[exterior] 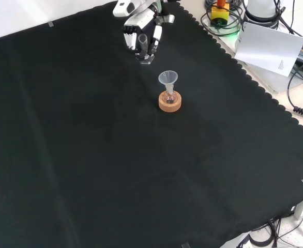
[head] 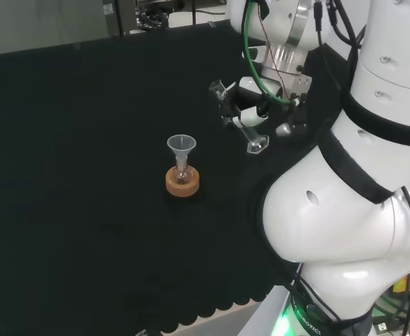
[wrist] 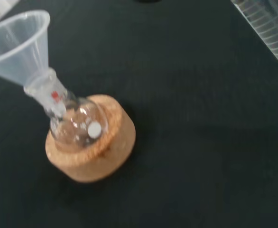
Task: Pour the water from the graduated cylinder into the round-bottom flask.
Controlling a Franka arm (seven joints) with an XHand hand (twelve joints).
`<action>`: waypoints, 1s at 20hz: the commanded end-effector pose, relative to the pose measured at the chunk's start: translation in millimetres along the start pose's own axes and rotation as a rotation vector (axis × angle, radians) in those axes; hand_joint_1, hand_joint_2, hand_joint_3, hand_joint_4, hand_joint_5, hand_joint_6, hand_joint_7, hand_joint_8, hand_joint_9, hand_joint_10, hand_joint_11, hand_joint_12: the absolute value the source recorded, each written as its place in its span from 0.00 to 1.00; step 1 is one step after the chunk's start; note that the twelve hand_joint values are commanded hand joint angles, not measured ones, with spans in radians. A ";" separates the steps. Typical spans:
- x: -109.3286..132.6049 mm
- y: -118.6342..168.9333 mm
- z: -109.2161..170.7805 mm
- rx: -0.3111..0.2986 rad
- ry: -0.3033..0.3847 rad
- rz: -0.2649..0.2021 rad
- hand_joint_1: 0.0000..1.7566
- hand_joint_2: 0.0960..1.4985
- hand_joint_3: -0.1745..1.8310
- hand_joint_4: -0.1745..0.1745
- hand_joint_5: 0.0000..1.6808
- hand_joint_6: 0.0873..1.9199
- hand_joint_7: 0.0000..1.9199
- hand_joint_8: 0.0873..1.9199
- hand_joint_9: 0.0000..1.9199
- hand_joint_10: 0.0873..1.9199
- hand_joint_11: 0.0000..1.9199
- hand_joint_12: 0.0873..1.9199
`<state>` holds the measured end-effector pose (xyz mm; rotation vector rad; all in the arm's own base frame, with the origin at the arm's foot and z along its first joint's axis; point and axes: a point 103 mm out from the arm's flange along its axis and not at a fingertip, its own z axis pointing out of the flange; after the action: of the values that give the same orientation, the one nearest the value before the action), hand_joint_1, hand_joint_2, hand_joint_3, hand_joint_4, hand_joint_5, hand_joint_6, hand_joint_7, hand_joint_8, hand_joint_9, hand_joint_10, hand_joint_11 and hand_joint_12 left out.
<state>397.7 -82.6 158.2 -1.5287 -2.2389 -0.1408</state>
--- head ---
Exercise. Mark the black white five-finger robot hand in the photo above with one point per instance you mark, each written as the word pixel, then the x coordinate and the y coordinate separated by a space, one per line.
pixel 252 116

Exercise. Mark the clear glass graduated cylinder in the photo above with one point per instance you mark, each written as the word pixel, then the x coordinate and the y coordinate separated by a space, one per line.
pixel 253 140

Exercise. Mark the clear round-bottom flask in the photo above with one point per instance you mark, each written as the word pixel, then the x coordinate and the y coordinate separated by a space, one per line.
pixel 181 176

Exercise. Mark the clear plastic funnel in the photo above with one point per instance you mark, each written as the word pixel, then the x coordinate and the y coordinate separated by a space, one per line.
pixel 181 144

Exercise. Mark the clear tape piece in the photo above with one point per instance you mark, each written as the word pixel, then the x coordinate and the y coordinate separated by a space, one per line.
pixel 140 332
pixel 211 24

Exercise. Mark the black cloth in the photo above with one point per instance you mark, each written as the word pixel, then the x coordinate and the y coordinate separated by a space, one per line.
pixel 86 175

